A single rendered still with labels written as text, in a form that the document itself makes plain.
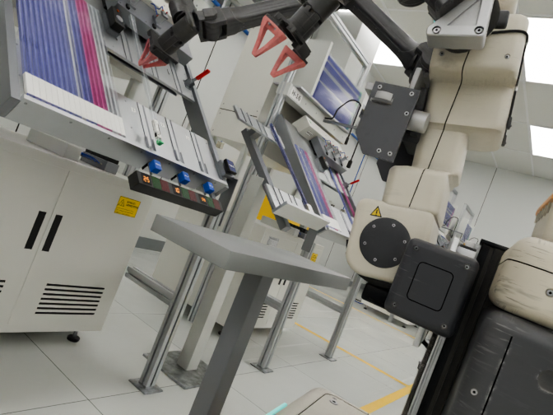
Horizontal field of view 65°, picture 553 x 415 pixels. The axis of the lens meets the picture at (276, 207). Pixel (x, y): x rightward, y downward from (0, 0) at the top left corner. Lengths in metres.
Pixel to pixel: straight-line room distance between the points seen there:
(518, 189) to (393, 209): 7.88
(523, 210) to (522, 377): 7.97
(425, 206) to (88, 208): 1.06
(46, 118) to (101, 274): 0.74
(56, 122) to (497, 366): 0.96
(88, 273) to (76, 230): 0.18
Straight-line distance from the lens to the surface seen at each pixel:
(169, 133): 1.36
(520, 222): 8.64
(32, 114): 1.05
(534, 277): 0.75
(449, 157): 0.98
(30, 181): 1.42
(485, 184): 8.84
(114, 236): 1.62
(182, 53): 1.69
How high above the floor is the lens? 0.70
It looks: 1 degrees up
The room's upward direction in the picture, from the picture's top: 22 degrees clockwise
